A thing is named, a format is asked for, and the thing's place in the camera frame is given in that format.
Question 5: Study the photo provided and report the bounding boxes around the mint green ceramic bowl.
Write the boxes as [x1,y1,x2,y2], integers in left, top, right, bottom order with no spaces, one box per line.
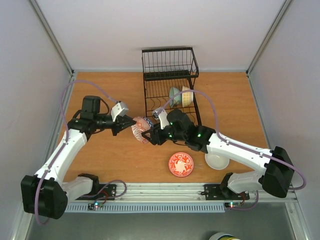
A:
[169,87,182,108]

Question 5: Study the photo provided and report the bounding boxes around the sun pattern ceramic bowl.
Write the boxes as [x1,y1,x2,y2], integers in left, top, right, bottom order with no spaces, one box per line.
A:
[181,91,194,108]

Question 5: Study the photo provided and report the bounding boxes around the black wire dish rack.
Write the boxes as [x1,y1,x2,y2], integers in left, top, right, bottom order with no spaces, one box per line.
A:
[141,46,199,120]

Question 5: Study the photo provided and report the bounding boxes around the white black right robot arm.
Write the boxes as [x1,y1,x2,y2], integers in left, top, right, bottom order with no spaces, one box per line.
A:
[141,109,294,199]

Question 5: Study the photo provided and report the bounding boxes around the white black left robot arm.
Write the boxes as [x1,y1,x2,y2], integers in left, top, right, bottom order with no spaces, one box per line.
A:
[20,95,136,219]

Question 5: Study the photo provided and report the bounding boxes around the red floral pattern bowl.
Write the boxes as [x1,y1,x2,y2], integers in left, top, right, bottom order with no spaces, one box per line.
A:
[168,152,194,178]

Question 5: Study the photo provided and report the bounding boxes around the white ceramic bowl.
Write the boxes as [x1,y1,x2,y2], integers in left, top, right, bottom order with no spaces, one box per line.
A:
[205,153,230,170]

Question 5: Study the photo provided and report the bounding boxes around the left small circuit board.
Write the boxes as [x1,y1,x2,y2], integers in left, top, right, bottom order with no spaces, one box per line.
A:
[87,202,104,211]

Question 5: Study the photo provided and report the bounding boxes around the small circuit board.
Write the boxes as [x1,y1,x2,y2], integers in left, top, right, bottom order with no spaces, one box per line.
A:
[224,201,243,209]
[87,202,104,211]

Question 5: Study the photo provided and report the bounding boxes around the right small circuit board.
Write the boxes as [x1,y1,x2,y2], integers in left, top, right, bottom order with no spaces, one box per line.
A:
[224,201,243,209]

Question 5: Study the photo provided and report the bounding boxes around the white yellow round container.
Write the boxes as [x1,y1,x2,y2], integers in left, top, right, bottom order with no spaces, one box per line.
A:
[209,232,240,240]

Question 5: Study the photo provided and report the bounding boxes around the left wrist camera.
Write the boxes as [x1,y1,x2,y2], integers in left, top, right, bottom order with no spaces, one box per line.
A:
[110,101,129,122]

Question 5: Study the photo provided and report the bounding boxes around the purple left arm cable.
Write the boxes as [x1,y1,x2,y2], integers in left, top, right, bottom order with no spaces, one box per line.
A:
[34,79,128,226]

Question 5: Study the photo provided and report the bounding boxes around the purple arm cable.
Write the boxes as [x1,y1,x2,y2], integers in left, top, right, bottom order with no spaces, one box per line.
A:
[34,79,128,226]
[159,89,307,211]

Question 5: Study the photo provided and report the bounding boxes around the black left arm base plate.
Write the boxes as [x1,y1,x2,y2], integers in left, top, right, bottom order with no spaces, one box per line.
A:
[76,183,117,201]

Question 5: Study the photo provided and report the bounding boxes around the aluminium front frame rail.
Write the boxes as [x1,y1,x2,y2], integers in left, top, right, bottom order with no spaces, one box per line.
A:
[23,181,298,204]

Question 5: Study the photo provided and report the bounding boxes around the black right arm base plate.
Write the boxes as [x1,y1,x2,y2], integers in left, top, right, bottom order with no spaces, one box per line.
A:
[200,184,250,201]

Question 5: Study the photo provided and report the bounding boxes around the grey slotted cable duct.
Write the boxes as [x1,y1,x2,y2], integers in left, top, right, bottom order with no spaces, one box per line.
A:
[65,202,225,214]

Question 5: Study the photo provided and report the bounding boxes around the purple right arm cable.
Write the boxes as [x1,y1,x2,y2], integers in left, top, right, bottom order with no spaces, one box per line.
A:
[159,89,307,211]

